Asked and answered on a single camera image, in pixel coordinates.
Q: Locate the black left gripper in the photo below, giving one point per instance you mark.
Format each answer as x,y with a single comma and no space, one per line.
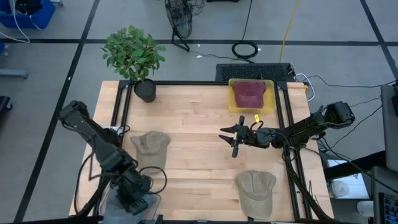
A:
133,193

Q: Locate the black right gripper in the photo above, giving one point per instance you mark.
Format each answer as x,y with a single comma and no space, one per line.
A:
245,137

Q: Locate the blue-grey baseball cap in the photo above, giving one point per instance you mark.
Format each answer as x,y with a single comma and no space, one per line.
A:
113,211

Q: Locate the maroon baseball cap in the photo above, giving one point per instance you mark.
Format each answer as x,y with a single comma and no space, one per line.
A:
248,95

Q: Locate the khaki baseball cap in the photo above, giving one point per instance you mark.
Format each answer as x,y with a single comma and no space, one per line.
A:
255,193
150,149

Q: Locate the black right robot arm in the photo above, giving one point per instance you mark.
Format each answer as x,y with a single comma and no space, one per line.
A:
311,126

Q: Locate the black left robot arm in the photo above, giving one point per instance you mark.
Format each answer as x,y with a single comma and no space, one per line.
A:
102,149

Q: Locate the yellow plastic bin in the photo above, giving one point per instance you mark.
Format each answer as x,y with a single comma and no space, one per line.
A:
270,105

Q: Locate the black computer case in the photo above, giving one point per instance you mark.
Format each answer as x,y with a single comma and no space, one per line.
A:
248,72

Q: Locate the small yellow clip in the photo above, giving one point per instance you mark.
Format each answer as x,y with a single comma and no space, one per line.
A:
306,87

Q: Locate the white tape roll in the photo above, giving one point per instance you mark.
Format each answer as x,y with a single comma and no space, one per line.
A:
339,188

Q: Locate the green potted plant black pot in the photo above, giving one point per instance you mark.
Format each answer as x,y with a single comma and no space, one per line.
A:
133,53

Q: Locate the black floor fan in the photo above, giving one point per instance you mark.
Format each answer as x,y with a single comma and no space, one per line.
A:
180,18

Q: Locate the black bar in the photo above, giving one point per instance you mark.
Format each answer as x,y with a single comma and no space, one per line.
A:
354,165

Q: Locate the white cup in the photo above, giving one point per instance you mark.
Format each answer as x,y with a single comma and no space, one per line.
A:
365,208

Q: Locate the black chair caster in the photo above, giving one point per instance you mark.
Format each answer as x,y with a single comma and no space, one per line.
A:
3,104

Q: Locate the grey monitor panel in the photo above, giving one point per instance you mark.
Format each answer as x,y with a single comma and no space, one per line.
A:
390,130

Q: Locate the grey equipment box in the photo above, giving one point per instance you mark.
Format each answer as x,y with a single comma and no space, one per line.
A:
385,180

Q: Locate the grey furniture foot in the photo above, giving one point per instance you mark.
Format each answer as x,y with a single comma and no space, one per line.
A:
12,74

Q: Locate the dark display screen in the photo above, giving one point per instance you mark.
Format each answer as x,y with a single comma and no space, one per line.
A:
390,208

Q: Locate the blue storage bin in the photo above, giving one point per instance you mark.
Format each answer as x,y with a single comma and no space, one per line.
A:
43,18

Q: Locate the black aluminium table frame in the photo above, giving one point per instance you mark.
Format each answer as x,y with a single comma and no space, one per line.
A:
192,83

